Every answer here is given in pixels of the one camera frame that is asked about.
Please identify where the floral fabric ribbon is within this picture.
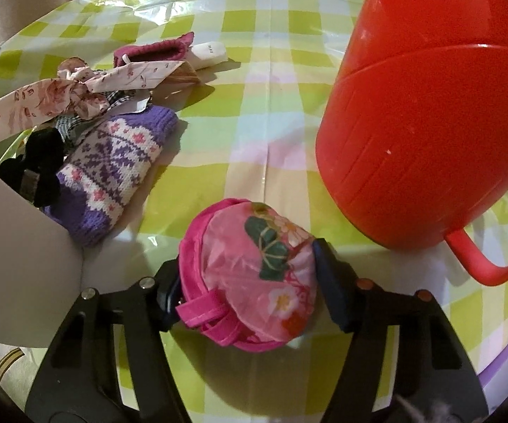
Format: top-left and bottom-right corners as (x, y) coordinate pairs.
(0, 57), (202, 153)

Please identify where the gingham cloth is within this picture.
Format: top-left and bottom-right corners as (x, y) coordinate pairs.
(53, 88), (153, 144)

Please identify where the white rolled packet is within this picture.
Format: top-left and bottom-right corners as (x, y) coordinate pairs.
(185, 42), (228, 70)

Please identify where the magenta knitted sock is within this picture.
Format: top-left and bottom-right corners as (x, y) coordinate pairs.
(114, 32), (195, 69)

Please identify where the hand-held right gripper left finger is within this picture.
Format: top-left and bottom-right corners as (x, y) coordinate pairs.
(25, 259), (193, 423)

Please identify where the pink floral pouch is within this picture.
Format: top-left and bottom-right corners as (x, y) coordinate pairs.
(178, 198), (320, 352)

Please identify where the green checkered plastic tablecloth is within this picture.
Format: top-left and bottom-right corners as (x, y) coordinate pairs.
(0, 0), (508, 423)

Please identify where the red thermos jug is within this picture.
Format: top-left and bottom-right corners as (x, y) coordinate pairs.
(316, 0), (508, 287)

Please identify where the purple patterned knitted sock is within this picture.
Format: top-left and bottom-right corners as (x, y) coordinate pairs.
(44, 106), (179, 247)

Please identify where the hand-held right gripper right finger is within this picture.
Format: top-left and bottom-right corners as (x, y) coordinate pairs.
(313, 238), (489, 423)

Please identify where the black fabric bundle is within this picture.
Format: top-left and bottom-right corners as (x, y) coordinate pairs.
(0, 127), (67, 209)

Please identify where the white perforated plastic basket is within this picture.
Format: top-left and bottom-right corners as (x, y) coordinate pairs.
(0, 154), (85, 349)

